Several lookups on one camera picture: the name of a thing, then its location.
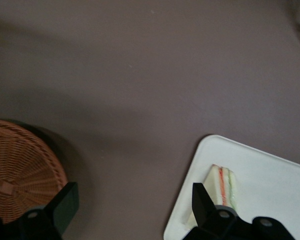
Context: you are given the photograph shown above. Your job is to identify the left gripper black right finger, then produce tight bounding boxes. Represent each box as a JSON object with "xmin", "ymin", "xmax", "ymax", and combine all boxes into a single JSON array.
[{"xmin": 182, "ymin": 182, "xmax": 295, "ymax": 240}]

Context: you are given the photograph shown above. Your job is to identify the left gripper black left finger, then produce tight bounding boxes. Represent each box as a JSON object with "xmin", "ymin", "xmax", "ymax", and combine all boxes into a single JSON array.
[{"xmin": 0, "ymin": 181, "xmax": 80, "ymax": 240}]

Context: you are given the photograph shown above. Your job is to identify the triangular sandwich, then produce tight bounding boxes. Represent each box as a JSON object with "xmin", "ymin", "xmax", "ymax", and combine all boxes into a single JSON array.
[{"xmin": 185, "ymin": 163, "xmax": 239, "ymax": 230}]

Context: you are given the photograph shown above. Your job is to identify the round brown wicker basket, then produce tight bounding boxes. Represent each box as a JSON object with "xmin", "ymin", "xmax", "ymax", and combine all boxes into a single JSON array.
[{"xmin": 0, "ymin": 119, "xmax": 67, "ymax": 225}]

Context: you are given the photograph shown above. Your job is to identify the cream rectangular tray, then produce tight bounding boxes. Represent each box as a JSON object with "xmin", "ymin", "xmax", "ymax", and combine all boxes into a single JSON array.
[{"xmin": 162, "ymin": 134, "xmax": 300, "ymax": 240}]

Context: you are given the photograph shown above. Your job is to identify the brown table cover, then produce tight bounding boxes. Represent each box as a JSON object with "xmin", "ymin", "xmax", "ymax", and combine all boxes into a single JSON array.
[{"xmin": 0, "ymin": 0, "xmax": 300, "ymax": 240}]

